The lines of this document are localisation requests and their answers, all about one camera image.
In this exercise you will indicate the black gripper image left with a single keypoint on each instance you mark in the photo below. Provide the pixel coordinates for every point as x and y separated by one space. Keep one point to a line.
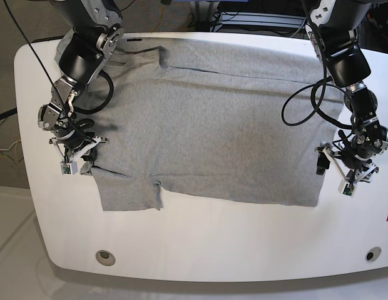
76 141

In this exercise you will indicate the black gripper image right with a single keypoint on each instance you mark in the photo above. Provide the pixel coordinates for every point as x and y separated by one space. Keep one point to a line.
352 157

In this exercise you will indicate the grey T-shirt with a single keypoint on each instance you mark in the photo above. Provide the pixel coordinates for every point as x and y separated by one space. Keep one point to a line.
208 119

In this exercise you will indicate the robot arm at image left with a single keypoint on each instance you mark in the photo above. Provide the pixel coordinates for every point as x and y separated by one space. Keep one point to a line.
96 30

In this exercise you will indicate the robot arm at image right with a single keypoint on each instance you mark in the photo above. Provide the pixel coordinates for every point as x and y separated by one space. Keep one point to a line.
334 26

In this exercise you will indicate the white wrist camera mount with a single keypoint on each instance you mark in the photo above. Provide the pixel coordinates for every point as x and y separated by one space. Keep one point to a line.
350 178
69 162

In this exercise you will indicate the beige table cable grommet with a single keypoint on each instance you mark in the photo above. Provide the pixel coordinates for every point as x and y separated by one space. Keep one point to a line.
105 258

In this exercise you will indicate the grey table cable grommet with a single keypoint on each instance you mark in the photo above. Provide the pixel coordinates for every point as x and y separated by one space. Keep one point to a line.
373 254

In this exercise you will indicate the aluminium extrusion frame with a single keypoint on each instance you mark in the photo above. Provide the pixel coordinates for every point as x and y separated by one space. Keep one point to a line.
277 21

